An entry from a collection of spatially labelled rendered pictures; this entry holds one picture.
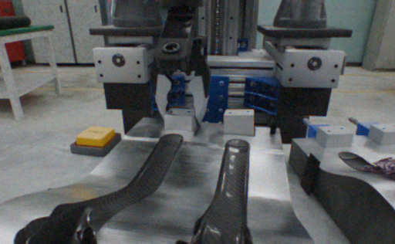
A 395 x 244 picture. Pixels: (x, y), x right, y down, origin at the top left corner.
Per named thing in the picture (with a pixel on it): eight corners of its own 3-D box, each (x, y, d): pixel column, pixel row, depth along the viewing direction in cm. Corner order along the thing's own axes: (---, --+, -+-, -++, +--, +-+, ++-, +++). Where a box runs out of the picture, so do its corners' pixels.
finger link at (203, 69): (216, 94, 47) (204, 44, 44) (214, 96, 46) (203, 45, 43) (190, 99, 49) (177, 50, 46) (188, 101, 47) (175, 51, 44)
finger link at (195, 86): (217, 112, 53) (207, 66, 50) (213, 123, 48) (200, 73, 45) (202, 115, 54) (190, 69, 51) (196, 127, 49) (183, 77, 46)
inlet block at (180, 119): (183, 116, 61) (182, 93, 59) (204, 118, 60) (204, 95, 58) (165, 141, 49) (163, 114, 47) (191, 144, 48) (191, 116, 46)
